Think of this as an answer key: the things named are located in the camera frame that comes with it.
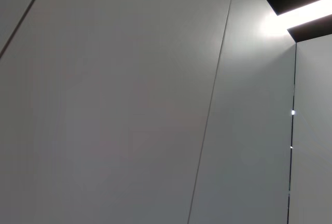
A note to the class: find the ceiling light strip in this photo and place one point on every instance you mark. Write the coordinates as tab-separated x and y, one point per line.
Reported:
298	14

